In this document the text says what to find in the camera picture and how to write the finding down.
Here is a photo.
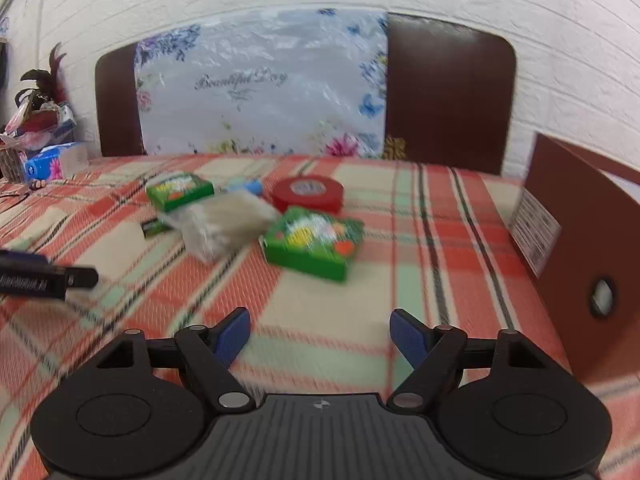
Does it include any dark red potted plant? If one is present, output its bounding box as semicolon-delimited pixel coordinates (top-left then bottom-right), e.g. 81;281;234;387
15;42;68;111

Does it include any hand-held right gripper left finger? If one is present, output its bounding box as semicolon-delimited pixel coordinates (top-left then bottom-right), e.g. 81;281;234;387
95;307;252;412

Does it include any large green printed box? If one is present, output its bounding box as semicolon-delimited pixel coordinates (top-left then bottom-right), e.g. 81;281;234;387
259;206;365;284

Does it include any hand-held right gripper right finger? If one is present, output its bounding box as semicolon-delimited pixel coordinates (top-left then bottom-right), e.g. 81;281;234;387
387;308;546;411

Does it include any pile of colourful packets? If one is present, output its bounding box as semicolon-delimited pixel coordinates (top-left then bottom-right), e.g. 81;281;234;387
0;101;77;153

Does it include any small green printed box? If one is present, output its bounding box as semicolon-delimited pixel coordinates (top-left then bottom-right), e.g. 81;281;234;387
146;172;215;212

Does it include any floral plastic bag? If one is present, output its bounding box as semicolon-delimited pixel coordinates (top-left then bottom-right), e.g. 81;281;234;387
134;8;389;157

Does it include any red tape roll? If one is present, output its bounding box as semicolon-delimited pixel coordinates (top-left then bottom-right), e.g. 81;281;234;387
271;176;345;214

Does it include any brown cardboard box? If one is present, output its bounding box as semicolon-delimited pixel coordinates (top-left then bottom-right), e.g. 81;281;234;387
509;132;640;383

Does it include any clear plastic bag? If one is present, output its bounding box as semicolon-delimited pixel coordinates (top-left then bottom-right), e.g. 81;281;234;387
159;191;282;263

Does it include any blue tissue pack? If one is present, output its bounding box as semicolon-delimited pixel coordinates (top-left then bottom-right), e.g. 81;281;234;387
23;141;90;182

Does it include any plaid blanket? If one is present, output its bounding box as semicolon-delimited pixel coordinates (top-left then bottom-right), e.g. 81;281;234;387
0;152;640;480

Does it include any brown wooden headboard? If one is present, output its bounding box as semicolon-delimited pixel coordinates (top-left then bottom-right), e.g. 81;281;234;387
95;12;517;177

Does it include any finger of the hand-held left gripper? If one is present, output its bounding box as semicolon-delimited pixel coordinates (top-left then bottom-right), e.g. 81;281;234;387
64;267;100;291

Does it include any small blue object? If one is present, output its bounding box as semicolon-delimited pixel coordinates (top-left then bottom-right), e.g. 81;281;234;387
225;180;264;197

